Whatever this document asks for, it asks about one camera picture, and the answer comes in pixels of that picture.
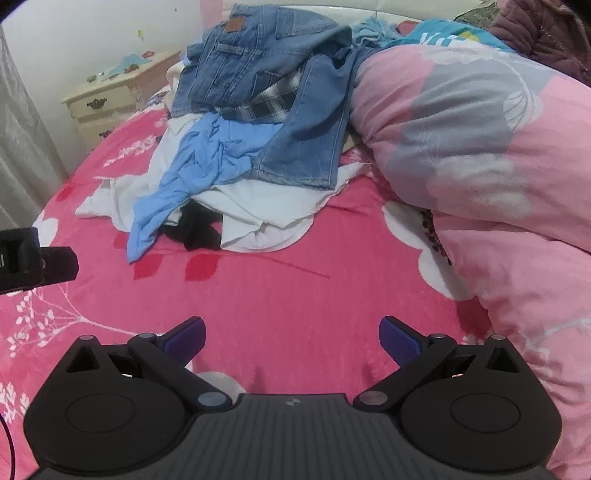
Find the blue denim jeans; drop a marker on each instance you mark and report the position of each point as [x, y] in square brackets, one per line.
[269, 64]

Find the pink floral bed blanket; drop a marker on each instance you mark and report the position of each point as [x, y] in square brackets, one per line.
[300, 320]

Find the black garment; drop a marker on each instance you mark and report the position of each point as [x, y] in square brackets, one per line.
[195, 228]

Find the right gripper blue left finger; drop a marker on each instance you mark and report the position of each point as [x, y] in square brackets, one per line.
[164, 357]

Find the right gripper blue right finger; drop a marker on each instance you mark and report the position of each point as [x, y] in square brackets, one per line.
[417, 356]

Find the pink cream bed headboard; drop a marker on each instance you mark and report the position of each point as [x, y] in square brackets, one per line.
[350, 11]

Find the grey curtain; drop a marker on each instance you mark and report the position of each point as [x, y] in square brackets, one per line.
[31, 169]

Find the pink grey floral duvet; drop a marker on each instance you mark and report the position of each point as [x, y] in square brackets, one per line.
[497, 147]

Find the teal printed cloth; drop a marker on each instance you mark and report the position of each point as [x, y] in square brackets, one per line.
[379, 34]

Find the cream bedside nightstand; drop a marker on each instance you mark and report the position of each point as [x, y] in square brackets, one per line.
[98, 107]

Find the black white plaid shirt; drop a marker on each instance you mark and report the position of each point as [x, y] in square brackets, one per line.
[270, 106]

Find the light blue shirt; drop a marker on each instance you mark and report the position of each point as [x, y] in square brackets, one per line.
[214, 151]

